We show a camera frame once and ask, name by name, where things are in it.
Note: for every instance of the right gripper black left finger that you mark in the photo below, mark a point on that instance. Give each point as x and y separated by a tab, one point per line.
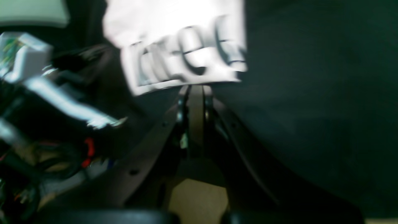
104	200

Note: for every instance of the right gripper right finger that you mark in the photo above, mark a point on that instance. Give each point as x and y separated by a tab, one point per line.
261	190

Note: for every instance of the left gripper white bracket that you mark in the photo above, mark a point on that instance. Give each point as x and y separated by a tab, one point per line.
25	61

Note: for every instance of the pink T-shirt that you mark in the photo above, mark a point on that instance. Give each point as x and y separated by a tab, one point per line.
168	43

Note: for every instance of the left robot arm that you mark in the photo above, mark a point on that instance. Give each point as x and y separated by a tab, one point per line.
47	119

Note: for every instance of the black table cloth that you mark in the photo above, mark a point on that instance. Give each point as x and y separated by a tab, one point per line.
320	93

